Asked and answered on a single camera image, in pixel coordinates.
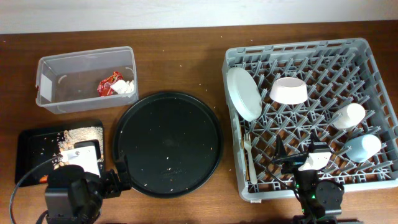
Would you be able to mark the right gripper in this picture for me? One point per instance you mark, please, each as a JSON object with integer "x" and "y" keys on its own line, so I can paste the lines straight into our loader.
{"x": 293, "y": 163}

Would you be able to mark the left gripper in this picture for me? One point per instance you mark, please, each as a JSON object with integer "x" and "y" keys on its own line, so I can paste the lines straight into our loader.
{"x": 115, "y": 187}

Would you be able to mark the white plastic fork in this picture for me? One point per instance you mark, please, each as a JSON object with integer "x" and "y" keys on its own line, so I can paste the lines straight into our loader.
{"x": 248, "y": 147}

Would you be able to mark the white bowl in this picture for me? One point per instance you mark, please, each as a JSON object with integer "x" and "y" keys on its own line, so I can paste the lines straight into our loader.
{"x": 289, "y": 91}

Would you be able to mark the white cup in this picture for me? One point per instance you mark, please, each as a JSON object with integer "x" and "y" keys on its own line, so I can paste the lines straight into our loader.
{"x": 349, "y": 116}

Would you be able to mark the blue cup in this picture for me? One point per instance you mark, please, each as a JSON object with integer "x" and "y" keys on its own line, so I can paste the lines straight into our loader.
{"x": 363, "y": 147}

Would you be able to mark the rice and food scraps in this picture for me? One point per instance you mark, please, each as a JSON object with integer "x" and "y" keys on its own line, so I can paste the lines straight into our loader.
{"x": 73, "y": 136}

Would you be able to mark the white tissue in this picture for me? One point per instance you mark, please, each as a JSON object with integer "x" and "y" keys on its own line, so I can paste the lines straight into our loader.
{"x": 123, "y": 87}

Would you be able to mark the red snack wrapper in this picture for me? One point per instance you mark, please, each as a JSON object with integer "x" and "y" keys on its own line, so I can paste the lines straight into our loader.
{"x": 104, "y": 87}

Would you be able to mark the orange carrot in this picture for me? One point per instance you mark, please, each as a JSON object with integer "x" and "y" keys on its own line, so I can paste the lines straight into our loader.
{"x": 43, "y": 179}

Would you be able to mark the wooden chopstick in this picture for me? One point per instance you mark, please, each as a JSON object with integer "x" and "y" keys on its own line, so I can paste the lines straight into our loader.
{"x": 246, "y": 172}

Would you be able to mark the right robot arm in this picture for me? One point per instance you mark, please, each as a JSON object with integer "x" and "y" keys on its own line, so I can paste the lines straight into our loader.
{"x": 320, "y": 200}

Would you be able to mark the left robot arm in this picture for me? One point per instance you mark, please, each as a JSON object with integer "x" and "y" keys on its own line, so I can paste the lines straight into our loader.
{"x": 76, "y": 196}

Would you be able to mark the grey dishwasher rack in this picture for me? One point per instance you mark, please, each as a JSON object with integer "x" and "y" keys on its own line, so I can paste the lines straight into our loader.
{"x": 337, "y": 73}

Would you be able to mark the round black tray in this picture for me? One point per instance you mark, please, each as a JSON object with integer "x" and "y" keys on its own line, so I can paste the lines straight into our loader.
{"x": 173, "y": 143}

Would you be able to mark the black rectangular tray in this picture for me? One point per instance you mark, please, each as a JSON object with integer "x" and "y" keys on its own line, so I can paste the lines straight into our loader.
{"x": 36, "y": 146}

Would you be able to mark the clear plastic bin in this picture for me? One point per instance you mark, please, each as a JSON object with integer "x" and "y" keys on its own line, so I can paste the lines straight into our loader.
{"x": 69, "y": 82}

